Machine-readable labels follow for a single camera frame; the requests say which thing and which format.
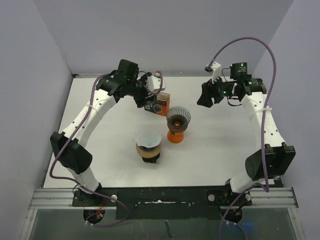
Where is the orange coffee filter box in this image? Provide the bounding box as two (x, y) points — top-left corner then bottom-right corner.
(144, 92), (171, 116)

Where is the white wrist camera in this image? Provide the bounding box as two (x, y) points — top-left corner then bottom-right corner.
(146, 72), (166, 95)
(205, 61), (222, 84)

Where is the orange glass carafe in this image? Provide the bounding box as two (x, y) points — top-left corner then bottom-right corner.
(167, 130), (185, 144)

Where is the light wooden ring holder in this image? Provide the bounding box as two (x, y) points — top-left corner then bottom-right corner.
(136, 143), (162, 159)

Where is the white paper coffee filter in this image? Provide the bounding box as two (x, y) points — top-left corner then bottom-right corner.
(133, 128), (162, 148)

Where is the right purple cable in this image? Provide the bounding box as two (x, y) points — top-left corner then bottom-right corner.
(204, 36), (278, 240)

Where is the dark wooden ring holder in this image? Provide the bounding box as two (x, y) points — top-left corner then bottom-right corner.
(167, 121), (188, 135)

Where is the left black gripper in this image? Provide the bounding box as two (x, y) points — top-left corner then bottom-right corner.
(126, 73), (157, 107)

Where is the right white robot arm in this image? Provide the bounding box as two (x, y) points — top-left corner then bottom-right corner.
(197, 62), (296, 205)

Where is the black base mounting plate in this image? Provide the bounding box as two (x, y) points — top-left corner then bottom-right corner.
(72, 185), (252, 220)

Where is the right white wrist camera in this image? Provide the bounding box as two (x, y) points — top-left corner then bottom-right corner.
(205, 61), (222, 84)

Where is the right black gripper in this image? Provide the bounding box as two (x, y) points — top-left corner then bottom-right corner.
(197, 74), (237, 107)

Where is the grey glass dripper cone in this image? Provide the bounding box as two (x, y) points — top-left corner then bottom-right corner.
(166, 106), (191, 128)

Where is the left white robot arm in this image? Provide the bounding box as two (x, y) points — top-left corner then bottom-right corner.
(49, 59), (164, 206)

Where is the blue glass dripper cone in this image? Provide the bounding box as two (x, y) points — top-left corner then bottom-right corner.
(138, 145), (157, 152)

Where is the dark green glass dripper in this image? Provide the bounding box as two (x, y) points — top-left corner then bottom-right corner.
(142, 154), (160, 164)

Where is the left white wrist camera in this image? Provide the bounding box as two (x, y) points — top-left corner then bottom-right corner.
(146, 72), (166, 95)

